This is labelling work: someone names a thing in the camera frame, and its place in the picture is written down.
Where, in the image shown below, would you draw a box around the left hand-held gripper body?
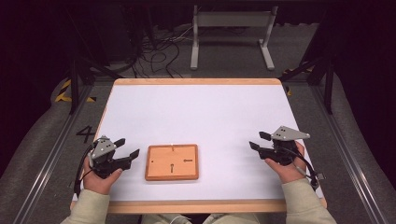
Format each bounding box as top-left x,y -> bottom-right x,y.
88,134 -> 134,180

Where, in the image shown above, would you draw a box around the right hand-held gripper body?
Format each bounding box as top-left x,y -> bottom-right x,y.
258,125 -> 311,166

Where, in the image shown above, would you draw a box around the wooden photo frame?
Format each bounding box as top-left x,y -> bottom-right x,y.
144,144 -> 200,182

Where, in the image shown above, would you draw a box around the person's right hand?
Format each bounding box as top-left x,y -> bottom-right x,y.
264,141 -> 308,185

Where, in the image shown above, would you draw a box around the person's left hand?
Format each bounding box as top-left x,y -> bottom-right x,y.
82,165 -> 123,196

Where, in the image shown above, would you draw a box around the yellow black floor tape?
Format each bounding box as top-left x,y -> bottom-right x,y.
282,66 -> 314,97
54,78 -> 97,104

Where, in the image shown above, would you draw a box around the white table mat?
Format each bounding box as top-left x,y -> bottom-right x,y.
72,84 -> 325,202

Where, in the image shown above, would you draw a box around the black metal stand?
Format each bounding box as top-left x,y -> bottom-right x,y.
278,55 -> 336,115
65,8 -> 123,115

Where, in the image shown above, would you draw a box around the person's legs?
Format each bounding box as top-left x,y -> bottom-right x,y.
141,213 -> 265,224

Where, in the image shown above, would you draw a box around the dark cabinet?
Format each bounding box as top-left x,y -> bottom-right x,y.
92,4 -> 139,64

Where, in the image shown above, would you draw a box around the white metal stand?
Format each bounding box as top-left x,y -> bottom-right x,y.
190,4 -> 279,72

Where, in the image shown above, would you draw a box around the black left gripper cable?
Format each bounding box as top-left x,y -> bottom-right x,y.
73,143 -> 95,198

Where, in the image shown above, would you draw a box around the metal floor rail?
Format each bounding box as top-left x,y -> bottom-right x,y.
12,84 -> 94,224
311,85 -> 390,224

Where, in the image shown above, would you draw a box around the tangle of black floor cables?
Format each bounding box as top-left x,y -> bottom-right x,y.
130,29 -> 194,78

